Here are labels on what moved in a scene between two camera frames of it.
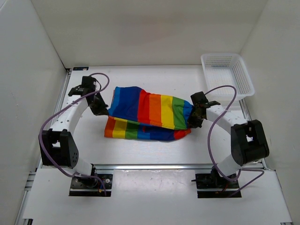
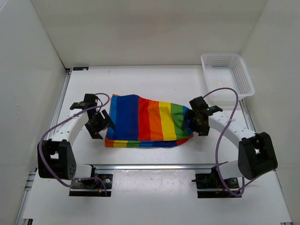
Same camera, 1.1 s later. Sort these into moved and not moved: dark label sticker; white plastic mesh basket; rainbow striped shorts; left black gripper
Moved: left black gripper; rainbow striped shorts
Not moved: white plastic mesh basket; dark label sticker
